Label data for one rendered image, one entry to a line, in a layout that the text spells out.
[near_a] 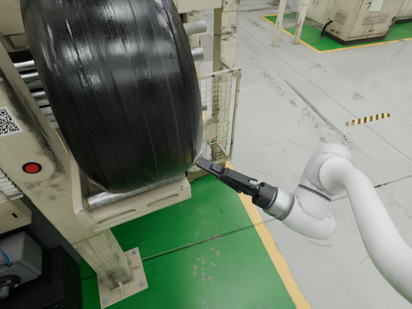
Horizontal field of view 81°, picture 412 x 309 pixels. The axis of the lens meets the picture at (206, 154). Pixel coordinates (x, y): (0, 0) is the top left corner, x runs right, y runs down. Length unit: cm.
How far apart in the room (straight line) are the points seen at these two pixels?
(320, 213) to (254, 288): 97
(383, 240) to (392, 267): 6
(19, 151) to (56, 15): 39
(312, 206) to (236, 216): 112
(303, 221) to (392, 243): 29
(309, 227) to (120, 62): 64
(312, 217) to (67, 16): 74
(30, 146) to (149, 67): 42
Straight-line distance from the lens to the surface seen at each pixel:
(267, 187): 73
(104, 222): 93
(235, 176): 68
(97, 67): 50
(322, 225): 79
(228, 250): 171
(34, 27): 58
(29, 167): 83
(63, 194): 92
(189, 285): 164
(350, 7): 493
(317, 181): 75
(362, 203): 60
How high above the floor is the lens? 157
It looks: 45 degrees down
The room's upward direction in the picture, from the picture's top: straight up
